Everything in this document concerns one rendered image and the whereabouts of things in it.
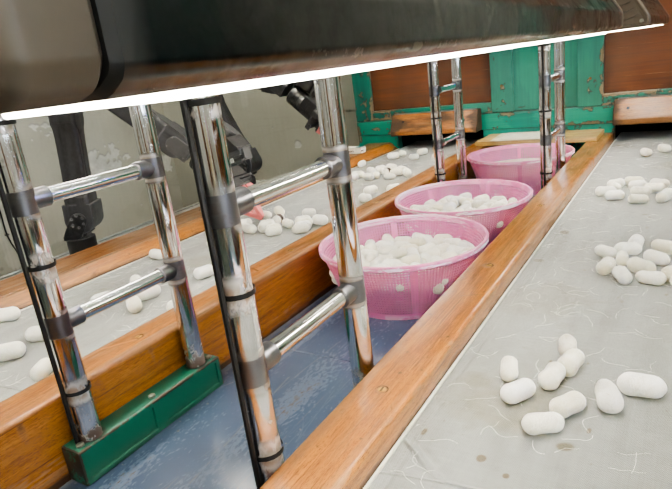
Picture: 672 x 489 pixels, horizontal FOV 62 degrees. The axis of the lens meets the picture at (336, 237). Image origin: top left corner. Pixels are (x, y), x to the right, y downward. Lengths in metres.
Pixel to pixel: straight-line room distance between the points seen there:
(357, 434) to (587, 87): 1.48
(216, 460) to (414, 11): 0.53
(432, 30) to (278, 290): 0.71
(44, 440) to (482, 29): 0.55
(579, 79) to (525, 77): 0.15
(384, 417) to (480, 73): 1.52
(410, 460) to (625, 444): 0.16
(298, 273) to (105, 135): 2.65
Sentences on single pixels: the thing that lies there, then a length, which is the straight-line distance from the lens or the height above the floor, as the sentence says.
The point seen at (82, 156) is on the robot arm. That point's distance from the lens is 1.34.
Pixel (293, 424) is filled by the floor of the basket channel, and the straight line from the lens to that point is 0.65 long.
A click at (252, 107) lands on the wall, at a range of 3.28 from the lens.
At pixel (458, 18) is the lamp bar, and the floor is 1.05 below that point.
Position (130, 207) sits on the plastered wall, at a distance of 3.54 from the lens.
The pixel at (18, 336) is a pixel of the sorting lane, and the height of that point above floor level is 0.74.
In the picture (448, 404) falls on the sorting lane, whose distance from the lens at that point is 0.54.
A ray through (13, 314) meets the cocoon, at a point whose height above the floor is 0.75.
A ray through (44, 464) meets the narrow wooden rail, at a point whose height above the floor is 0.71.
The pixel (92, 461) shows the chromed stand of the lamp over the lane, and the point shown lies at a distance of 0.65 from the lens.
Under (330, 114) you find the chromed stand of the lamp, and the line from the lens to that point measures 0.48.
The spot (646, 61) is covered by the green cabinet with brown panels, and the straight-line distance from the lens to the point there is 1.81.
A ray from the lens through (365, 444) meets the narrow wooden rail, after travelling 0.46.
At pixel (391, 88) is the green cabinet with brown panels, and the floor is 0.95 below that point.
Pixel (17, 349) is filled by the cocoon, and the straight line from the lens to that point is 0.82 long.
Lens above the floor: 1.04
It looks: 17 degrees down
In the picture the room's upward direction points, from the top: 7 degrees counter-clockwise
